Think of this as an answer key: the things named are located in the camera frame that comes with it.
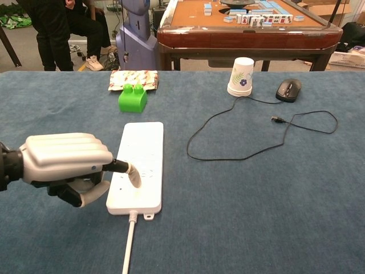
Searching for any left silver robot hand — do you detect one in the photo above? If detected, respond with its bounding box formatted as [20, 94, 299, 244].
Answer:
[18, 132, 143, 208]

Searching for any white power strip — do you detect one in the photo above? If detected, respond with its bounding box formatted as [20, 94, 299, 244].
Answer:
[106, 121, 165, 222]

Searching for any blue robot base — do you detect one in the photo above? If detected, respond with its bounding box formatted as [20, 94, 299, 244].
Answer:
[115, 0, 160, 71]

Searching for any green toy building block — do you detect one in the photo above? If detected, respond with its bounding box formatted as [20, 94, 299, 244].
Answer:
[117, 83, 148, 114]

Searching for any red white snack packet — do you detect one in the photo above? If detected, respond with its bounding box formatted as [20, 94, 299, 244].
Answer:
[107, 69, 159, 92]

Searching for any swivel chair base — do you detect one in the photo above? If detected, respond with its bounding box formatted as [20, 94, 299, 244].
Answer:
[68, 42, 88, 61]

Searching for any black slanted leg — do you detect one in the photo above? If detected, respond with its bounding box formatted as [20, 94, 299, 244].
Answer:
[0, 25, 23, 69]

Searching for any person in black trousers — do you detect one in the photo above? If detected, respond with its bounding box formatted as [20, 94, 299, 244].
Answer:
[27, 0, 75, 72]

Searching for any person with white shoe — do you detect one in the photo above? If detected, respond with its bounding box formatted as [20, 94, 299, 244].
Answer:
[64, 0, 118, 72]

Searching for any green plastic pile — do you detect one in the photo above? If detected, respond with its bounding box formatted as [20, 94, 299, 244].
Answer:
[0, 5, 33, 29]

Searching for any upturned white paper cup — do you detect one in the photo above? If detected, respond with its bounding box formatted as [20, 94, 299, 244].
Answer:
[226, 57, 255, 98]

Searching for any blue table cloth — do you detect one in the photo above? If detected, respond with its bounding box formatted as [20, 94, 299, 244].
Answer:
[0, 70, 365, 274]

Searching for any brown mahjong table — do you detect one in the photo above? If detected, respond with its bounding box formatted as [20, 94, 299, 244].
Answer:
[156, 0, 344, 72]

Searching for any black computer mouse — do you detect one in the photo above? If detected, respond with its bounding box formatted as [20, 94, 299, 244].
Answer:
[275, 78, 302, 103]

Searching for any white plastic basket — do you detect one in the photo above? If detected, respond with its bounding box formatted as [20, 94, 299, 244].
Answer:
[328, 50, 365, 70]

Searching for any black bag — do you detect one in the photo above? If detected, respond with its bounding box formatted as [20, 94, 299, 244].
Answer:
[340, 21, 365, 54]

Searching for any white power strip cable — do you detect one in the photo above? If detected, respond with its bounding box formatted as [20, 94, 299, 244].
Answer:
[121, 210, 138, 274]

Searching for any black mouse cable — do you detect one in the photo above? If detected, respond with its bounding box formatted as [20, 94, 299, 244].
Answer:
[186, 95, 339, 162]

